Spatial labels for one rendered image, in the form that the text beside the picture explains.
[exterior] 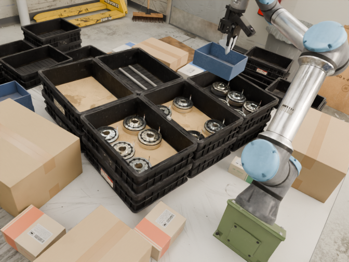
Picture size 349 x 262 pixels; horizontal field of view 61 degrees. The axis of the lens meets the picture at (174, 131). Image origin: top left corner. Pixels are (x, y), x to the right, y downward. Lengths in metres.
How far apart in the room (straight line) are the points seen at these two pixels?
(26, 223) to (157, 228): 0.43
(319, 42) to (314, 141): 0.58
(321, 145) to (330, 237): 1.06
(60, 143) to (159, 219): 0.46
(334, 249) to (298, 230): 1.02
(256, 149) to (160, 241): 0.45
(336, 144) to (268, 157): 0.66
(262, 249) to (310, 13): 3.17
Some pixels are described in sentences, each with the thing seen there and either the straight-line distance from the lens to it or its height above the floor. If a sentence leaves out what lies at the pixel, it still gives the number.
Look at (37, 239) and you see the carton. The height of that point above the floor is 0.78.
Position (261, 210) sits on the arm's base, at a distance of 1.04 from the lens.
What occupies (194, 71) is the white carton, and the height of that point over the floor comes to 0.79.
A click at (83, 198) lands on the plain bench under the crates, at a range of 1.25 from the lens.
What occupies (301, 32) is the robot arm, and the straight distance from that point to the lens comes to 1.27.
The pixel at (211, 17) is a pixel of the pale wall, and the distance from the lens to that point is 4.42.
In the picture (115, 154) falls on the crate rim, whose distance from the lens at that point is 1.08.
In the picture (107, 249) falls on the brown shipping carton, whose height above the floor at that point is 0.86.
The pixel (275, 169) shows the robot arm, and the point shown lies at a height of 1.11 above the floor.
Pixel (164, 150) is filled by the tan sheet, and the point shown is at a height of 0.83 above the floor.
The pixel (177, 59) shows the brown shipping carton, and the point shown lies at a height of 0.86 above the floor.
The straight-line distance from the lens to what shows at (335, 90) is 3.77.
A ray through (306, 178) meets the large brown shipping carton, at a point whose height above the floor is 0.79.
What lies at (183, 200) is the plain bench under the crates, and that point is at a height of 0.70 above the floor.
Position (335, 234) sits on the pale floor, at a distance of 2.45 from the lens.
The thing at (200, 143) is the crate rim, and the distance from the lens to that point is 1.18.
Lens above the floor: 1.70
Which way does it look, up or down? 40 degrees down
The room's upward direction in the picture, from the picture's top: 10 degrees clockwise
